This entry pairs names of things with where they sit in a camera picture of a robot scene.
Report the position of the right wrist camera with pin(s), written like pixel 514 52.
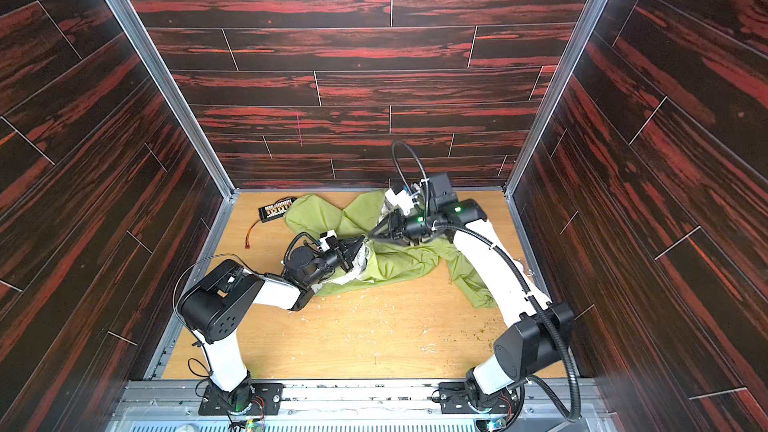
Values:
pixel 420 192

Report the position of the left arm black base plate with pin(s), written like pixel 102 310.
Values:
pixel 254 398

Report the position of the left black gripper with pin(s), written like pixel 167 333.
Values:
pixel 349 252

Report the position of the green jacket with cartoon print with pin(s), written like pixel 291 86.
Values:
pixel 386 263

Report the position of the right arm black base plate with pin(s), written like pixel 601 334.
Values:
pixel 463 397

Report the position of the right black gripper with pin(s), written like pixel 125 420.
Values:
pixel 393 228

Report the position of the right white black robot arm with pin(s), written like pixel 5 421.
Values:
pixel 534 347

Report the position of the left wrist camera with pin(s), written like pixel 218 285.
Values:
pixel 328 240

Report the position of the black battery pack with wires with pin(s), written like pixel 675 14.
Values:
pixel 269 213

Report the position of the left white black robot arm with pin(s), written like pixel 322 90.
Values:
pixel 213 307

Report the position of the metal front rail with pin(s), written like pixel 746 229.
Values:
pixel 346 405

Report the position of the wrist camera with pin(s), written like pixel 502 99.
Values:
pixel 328 240
pixel 420 192

